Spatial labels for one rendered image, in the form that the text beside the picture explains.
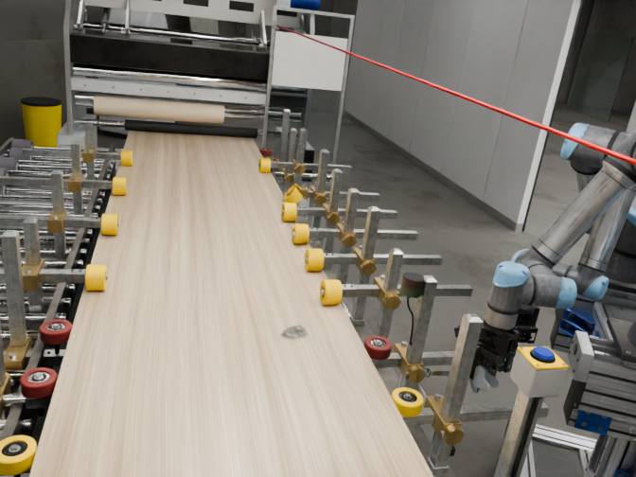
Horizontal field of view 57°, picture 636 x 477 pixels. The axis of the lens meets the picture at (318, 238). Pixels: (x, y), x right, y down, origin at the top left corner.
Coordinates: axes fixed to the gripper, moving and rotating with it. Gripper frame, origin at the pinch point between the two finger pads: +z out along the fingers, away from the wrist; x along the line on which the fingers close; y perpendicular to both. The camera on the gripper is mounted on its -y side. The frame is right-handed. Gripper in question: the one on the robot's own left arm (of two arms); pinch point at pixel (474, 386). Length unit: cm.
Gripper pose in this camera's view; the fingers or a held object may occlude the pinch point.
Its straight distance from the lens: 162.9
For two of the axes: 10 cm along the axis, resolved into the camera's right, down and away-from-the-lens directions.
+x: 8.3, -1.1, 5.4
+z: -1.1, 9.2, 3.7
